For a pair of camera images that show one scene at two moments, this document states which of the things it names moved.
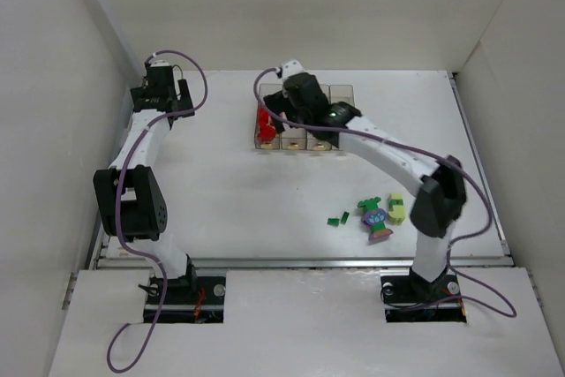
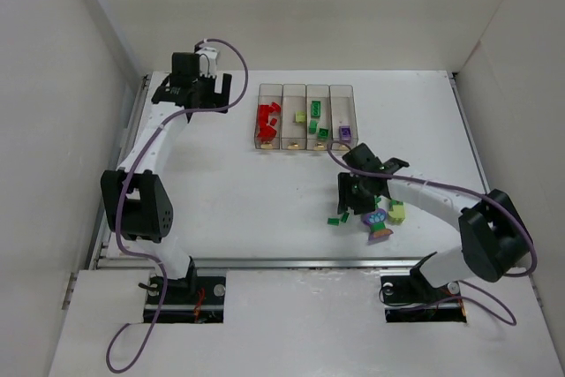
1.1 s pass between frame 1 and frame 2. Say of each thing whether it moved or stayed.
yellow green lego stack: stayed
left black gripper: moved
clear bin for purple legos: stayed
